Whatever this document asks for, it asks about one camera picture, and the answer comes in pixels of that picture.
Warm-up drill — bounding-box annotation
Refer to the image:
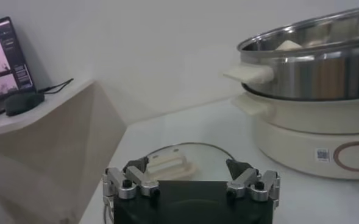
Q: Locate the white side table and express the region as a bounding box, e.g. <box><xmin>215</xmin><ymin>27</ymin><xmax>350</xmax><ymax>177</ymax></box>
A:
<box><xmin>0</xmin><ymin>79</ymin><xmax>96</xmax><ymax>139</ymax></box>

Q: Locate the open black laptop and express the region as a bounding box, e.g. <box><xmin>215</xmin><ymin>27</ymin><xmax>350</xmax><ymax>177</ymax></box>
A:
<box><xmin>0</xmin><ymin>16</ymin><xmax>37</xmax><ymax>121</ymax></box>

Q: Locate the cream electric cooker base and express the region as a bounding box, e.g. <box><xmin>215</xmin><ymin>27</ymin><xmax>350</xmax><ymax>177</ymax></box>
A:
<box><xmin>230</xmin><ymin>91</ymin><xmax>359</xmax><ymax>187</ymax></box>

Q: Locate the black computer mouse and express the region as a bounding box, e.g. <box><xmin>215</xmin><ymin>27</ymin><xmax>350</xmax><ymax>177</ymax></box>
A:
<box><xmin>4</xmin><ymin>93</ymin><xmax>45</xmax><ymax>117</ymax></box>

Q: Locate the black laptop charger cable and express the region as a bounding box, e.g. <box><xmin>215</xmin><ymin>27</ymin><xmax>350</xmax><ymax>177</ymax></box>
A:
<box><xmin>38</xmin><ymin>78</ymin><xmax>75</xmax><ymax>94</ymax></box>

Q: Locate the glass lid with cream handle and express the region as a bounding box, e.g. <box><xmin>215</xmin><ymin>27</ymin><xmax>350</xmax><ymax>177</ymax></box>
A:
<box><xmin>144</xmin><ymin>142</ymin><xmax>238</xmax><ymax>183</ymax></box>

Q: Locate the stainless steel steamer pot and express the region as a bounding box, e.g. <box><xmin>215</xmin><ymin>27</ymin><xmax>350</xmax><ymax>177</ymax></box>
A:
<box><xmin>223</xmin><ymin>4</ymin><xmax>359</xmax><ymax>101</ymax></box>

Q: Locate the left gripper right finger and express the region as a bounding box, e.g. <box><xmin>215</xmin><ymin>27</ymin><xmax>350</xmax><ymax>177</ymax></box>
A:
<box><xmin>226</xmin><ymin>158</ymin><xmax>281</xmax><ymax>203</ymax></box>

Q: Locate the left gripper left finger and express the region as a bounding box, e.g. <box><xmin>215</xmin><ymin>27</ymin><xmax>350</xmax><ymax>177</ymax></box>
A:
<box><xmin>102</xmin><ymin>156</ymin><xmax>161</xmax><ymax>201</ymax></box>

